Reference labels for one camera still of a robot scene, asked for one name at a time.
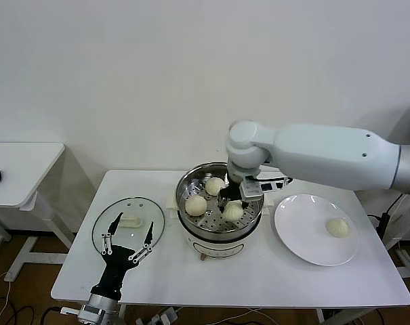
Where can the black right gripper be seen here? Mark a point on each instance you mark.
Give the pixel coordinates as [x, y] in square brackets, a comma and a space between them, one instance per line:
[231, 193]

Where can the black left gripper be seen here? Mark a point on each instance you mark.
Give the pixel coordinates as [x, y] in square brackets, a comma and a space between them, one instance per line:
[115, 267]

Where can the white steamed baozi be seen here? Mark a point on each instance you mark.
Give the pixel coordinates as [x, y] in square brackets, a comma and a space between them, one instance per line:
[338, 227]
[232, 211]
[196, 205]
[215, 186]

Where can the round glass lid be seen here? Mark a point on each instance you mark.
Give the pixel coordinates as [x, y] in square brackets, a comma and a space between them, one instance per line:
[137, 208]

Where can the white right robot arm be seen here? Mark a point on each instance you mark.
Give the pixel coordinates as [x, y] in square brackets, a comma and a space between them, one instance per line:
[326, 152]

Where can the stainless steel steamer basket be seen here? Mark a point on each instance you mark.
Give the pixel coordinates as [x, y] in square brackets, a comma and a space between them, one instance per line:
[211, 223]

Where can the clear plastic cover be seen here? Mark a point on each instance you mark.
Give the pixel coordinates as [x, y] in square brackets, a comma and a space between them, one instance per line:
[406, 220]

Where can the white electric cooker base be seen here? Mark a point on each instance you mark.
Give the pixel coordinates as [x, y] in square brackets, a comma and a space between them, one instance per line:
[218, 245]

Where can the white round plate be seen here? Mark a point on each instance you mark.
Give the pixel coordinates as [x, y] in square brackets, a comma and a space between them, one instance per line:
[303, 230]

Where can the white side table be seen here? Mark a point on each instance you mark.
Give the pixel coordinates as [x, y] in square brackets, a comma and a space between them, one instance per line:
[18, 169]

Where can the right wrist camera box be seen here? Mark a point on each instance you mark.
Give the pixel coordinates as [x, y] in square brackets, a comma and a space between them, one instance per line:
[252, 189]

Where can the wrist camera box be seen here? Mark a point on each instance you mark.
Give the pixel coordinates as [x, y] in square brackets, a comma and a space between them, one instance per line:
[91, 312]
[252, 189]

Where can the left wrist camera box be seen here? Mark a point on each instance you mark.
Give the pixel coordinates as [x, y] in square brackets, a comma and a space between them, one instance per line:
[91, 312]

